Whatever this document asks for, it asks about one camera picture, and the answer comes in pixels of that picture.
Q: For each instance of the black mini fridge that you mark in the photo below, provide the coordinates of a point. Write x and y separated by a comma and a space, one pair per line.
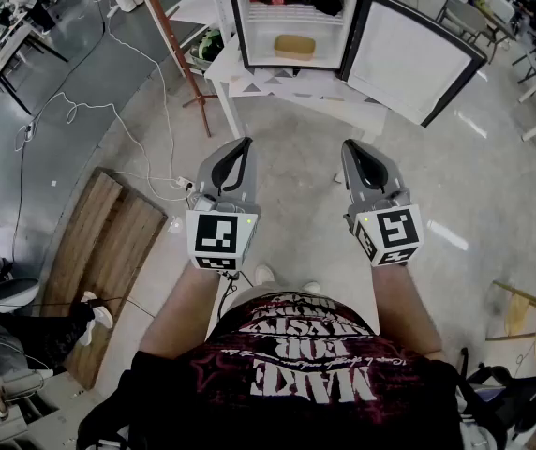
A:
408, 59

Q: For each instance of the white metal shelf rack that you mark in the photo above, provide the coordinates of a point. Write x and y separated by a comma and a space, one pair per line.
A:
202, 3

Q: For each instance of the wooden pallet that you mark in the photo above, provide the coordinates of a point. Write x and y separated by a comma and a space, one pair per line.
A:
104, 251

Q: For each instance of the person's printed black shirt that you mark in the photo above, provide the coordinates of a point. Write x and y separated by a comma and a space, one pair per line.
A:
296, 406

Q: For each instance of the black office chair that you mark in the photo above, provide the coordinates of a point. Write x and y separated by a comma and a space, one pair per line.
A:
511, 392

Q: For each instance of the person's right forearm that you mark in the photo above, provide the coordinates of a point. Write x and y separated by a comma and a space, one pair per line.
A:
404, 307

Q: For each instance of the person's right shoe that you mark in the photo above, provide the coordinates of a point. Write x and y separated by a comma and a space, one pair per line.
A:
311, 287

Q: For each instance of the white power strip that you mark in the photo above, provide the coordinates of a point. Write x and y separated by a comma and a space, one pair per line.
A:
30, 131
185, 183

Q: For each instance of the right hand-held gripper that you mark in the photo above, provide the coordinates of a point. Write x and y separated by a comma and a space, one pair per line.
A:
394, 232

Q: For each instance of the person's shoe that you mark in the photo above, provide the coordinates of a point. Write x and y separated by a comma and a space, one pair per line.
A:
311, 287
264, 274
100, 317

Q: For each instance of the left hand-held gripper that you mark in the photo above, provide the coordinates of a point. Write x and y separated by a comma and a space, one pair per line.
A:
216, 235

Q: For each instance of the person's left forearm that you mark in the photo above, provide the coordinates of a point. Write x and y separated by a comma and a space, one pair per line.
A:
183, 312

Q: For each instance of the green black helmet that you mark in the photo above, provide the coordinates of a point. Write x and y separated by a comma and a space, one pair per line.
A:
208, 45

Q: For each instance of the triangle patterned mat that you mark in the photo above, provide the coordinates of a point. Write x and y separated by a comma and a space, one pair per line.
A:
291, 85

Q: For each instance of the brown wooden coat rack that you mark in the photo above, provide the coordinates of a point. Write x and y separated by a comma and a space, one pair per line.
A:
174, 40

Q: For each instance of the white desk black legs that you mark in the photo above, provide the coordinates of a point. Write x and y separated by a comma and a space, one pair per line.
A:
15, 49

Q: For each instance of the grey shell chair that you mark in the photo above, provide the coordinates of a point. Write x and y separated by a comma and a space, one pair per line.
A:
5, 293

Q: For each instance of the white table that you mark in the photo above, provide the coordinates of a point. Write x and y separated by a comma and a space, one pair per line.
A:
223, 70

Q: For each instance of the person's left shoe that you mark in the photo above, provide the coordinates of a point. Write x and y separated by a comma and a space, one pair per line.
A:
264, 274

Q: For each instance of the grey dining chair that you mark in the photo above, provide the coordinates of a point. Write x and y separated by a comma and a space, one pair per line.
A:
465, 14

